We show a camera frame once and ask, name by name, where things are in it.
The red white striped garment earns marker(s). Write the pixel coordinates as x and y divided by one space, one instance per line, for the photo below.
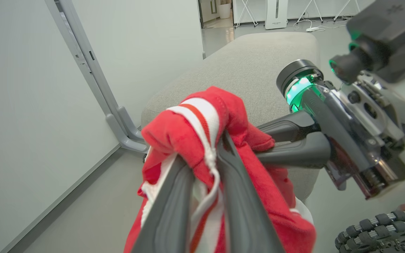
174 135

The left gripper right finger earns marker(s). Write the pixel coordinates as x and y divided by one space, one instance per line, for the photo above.
244 211

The black roller robot wheel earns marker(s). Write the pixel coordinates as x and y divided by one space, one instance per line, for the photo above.
385 232

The white plant pot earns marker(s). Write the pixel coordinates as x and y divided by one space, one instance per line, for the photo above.
224 10

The grey metal partition foot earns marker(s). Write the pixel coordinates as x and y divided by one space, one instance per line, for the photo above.
83 59

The white folding stand legs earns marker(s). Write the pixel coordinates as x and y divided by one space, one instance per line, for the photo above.
309 10
246 12
346 7

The white standing appliance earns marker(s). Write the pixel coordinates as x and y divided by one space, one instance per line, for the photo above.
276 14

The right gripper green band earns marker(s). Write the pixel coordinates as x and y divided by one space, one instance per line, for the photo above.
350 130

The white power strip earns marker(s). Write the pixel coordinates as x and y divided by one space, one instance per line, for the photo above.
312 29

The grey fabric sofa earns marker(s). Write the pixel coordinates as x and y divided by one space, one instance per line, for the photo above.
244 63

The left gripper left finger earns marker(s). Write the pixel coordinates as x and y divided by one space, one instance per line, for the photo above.
169 211

